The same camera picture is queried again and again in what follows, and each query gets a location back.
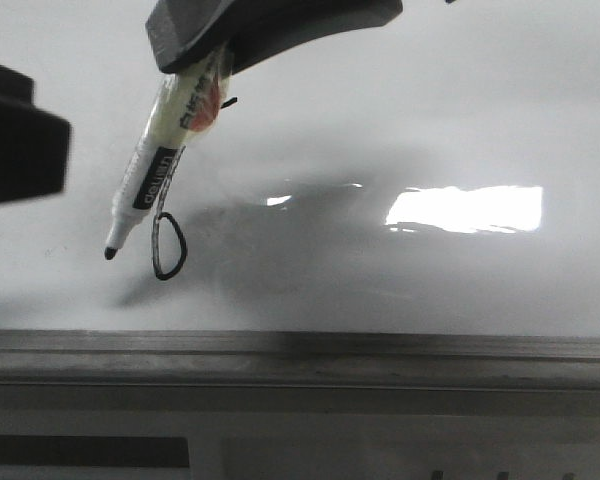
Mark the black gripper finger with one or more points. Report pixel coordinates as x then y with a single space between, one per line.
287 24
183 32

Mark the white black whiteboard marker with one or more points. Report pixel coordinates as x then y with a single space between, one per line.
187 104

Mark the black robot gripper block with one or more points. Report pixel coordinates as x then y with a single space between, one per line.
34 144

